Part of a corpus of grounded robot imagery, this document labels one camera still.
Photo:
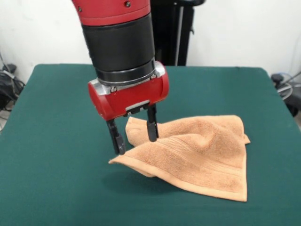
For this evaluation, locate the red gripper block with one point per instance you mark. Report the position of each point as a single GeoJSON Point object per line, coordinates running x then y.
{"type": "Point", "coordinates": [131, 99]}

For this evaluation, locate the orange terry towel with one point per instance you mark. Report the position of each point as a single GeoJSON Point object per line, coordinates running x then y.
{"type": "Point", "coordinates": [200, 160]}

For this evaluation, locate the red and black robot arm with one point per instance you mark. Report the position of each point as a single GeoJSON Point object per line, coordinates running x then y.
{"type": "Point", "coordinates": [117, 40]}

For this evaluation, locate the dark green table cloth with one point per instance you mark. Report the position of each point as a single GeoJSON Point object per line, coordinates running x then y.
{"type": "Point", "coordinates": [70, 176]}

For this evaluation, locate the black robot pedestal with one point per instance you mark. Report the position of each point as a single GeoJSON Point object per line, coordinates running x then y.
{"type": "Point", "coordinates": [174, 33]}

